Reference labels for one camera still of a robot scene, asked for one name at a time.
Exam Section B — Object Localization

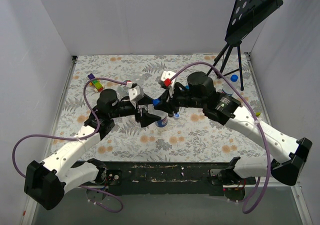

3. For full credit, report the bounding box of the blue label bottle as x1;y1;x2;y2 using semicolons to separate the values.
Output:
149;105;168;129

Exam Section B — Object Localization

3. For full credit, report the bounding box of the Pepsi plastic bottle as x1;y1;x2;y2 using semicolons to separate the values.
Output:
222;80;238;96

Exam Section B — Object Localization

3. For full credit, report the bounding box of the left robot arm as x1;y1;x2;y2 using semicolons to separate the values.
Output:
24;86;160;210

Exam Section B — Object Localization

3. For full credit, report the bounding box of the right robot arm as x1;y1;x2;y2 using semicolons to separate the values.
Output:
153;71;312;186

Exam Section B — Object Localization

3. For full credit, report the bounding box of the white blue bottle cap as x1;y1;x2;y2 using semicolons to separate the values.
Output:
174;113;180;119

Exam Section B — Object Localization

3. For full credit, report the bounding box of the clear lying bottle silver label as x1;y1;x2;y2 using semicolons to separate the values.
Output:
116;71;149;97

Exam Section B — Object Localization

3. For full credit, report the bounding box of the floral table cloth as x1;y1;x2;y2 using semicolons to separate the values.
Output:
48;54;266;162

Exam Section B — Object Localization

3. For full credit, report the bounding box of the multicolour toy brick stack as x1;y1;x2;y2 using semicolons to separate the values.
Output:
87;73;104;92

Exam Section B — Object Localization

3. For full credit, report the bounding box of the black base beam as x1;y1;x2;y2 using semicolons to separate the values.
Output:
84;161;248;196

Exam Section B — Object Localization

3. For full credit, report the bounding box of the black music stand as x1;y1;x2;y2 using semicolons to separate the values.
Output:
213;0;284;91

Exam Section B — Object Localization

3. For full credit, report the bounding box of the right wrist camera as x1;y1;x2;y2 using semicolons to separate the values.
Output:
158;71;176;98

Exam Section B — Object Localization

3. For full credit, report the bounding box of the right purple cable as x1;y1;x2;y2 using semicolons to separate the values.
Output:
169;61;272;215

